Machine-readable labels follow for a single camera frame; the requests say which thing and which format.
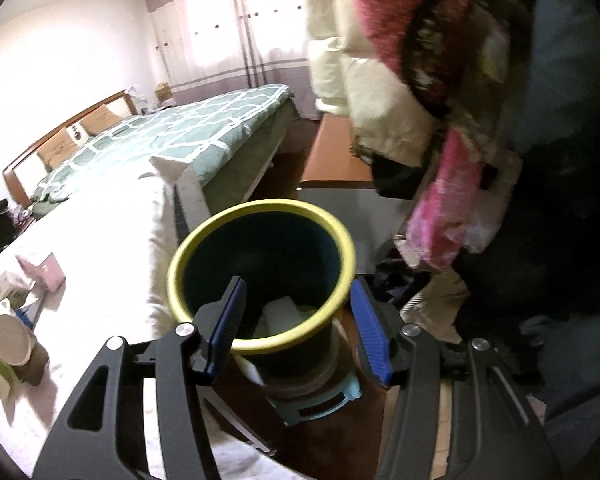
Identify dark blue coat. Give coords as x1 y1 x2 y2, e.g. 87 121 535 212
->
505 0 600 161

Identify pink and white curtains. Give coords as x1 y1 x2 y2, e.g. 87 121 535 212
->
139 0 311 106

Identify red knit garment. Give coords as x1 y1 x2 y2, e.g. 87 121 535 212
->
337 0 476 78

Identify yellow-rimmed dark blue bin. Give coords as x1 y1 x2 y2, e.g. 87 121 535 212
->
166 199 357 398

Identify light blue plastic stool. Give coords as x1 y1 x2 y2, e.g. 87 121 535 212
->
265 374 363 428

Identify bed with green patterned quilt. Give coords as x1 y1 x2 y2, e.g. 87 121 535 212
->
32 84 301 221

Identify blue and white packet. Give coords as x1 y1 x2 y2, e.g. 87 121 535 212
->
15 292 46 328

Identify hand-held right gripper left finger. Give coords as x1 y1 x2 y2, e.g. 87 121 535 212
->
32 276 248 480

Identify white carton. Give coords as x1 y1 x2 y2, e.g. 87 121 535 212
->
0 270 36 311

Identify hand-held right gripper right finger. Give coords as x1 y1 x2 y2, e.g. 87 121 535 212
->
350 277 563 480

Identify wooden headboard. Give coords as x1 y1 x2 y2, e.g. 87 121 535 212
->
2 89 136 206

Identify mattress with white sheet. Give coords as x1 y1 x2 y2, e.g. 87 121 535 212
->
0 157 281 480

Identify cream down jacket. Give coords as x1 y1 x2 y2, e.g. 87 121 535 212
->
305 0 443 168

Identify pink box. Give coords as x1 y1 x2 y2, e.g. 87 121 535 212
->
16 252 66 291

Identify brown pillow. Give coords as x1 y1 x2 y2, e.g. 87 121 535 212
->
37 130 81 168
82 105 123 133

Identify wooden top white cabinet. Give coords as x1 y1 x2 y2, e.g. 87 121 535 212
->
296 112 421 276

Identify beige cloth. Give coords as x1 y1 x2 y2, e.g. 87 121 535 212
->
400 275 471 341

